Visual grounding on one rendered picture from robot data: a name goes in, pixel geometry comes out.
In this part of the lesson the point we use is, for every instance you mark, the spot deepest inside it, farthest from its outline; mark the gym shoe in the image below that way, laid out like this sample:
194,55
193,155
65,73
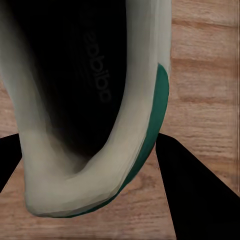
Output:
89,84

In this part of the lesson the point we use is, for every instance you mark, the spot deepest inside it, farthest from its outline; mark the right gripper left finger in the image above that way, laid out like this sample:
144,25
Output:
10,156

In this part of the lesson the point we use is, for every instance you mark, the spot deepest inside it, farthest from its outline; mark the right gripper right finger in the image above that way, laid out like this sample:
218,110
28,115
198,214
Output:
202,207

